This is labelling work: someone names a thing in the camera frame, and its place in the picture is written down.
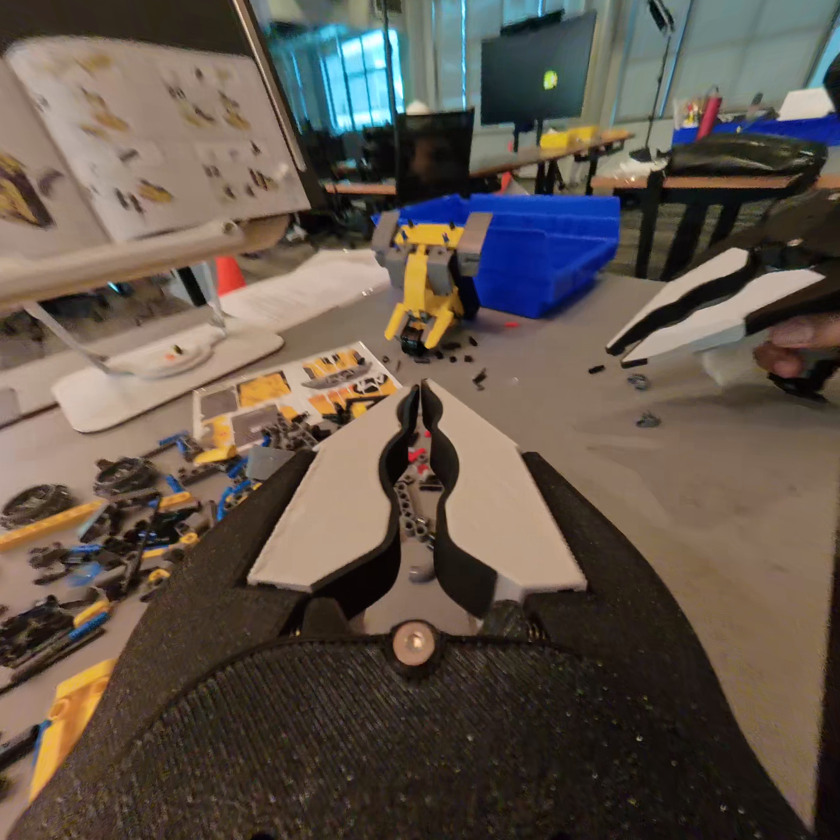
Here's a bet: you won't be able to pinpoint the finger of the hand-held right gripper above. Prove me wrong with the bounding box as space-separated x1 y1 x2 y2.
605 248 759 357
619 268 826 370

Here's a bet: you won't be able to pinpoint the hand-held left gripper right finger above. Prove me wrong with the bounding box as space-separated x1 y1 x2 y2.
420 379 588 618

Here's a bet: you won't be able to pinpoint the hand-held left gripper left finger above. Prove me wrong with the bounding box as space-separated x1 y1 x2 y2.
247 385 422 595

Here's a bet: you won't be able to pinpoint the person's right hand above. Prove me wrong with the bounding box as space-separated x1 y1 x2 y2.
753 311 840 380

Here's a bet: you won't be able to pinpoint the wooden office desk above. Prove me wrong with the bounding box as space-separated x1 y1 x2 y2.
591 172 840 280
325 128 636 198

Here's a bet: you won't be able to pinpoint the black bag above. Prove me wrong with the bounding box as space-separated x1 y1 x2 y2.
663 134 829 178

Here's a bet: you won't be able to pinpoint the row of distant blue bins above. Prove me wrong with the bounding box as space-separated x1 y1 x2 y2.
671 112 840 147

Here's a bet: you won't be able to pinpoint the blue plastic bin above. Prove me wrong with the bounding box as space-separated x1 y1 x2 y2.
373 192 621 320

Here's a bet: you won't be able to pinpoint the yellow and grey sticker sheet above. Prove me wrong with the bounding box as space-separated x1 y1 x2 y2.
192 341 403 454

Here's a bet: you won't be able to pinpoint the white box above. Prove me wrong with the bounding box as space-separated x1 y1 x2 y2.
777 87 834 122

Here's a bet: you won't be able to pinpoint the red cylinder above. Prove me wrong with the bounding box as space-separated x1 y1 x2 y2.
696 88 724 142

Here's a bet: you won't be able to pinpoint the scattered small black pieces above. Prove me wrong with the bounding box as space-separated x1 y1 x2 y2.
381 335 480 365

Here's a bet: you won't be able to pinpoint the yellow box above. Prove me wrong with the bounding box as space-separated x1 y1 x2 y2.
539 126 601 151

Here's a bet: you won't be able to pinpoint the white printed paper sheet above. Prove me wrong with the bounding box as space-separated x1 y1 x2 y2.
220 248 395 332

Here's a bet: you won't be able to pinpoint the yellow grey toy brick model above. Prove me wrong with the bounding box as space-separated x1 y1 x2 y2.
373 210 493 358

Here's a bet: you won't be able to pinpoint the black computer monitor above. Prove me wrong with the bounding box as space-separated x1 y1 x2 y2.
480 10 598 127

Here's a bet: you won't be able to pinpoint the black light stand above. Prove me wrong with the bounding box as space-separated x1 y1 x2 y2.
630 0 677 165

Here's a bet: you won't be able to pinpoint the pile of assorted brick parts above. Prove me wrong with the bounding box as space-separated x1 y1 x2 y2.
0 413 447 697

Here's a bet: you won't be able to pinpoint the black webcam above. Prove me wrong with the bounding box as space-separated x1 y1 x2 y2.
500 10 565 35

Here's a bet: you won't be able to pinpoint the yellow panel with blue pins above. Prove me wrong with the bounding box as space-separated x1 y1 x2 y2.
29 658 119 803

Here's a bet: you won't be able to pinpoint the person's dark clothing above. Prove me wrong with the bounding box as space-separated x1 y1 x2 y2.
814 525 840 840

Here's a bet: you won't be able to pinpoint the open instruction booklet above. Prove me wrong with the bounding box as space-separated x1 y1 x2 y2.
0 36 311 260

